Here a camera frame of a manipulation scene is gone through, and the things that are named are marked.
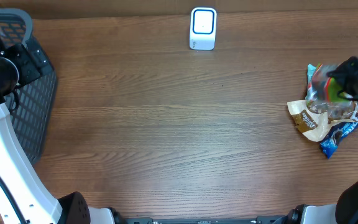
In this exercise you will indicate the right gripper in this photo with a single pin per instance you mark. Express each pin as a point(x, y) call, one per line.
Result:
point(340, 72)

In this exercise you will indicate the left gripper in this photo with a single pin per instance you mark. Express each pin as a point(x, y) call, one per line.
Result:
point(18, 53)

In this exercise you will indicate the green snack bag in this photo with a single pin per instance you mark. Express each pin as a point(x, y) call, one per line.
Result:
point(324, 88)

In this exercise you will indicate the light blue snack packet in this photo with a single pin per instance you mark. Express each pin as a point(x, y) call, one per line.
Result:
point(310, 72)

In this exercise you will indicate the blue Oreo cookie pack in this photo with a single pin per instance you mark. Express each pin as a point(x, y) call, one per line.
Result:
point(336, 134)

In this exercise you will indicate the beige nut snack bag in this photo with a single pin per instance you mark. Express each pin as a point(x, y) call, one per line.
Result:
point(314, 119)

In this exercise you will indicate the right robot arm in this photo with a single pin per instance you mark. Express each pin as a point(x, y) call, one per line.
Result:
point(344, 211)

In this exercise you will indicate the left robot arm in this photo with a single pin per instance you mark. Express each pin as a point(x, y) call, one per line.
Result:
point(23, 196)

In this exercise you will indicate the white barcode scanner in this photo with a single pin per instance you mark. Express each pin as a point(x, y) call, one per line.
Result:
point(203, 28)

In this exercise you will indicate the grey plastic shopping basket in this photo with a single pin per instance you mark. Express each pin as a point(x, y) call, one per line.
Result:
point(30, 105)

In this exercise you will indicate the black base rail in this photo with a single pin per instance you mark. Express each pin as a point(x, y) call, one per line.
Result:
point(258, 220)

